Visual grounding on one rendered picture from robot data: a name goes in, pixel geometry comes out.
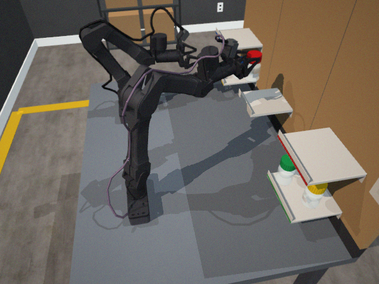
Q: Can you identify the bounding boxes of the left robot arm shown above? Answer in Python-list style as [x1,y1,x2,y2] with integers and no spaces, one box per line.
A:
[81,22,168,117]

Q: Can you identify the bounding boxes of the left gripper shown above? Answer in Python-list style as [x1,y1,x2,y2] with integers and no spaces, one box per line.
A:
[166,30,197,69]

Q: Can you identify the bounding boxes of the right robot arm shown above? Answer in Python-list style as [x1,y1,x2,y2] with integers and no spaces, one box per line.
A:
[120,57,223,220]

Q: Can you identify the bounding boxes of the clear glass bottle with yellow cap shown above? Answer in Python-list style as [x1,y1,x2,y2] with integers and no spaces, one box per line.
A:
[301,183,328,209]

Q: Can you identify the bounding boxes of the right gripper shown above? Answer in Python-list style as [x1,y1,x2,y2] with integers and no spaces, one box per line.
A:
[219,43,260,79]

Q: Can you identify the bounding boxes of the clear bottle with red cap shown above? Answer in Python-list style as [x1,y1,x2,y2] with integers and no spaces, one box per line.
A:
[245,50,262,82]

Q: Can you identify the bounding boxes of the clear bottle with green cap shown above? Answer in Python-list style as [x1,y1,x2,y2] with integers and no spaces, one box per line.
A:
[275,154,296,186]

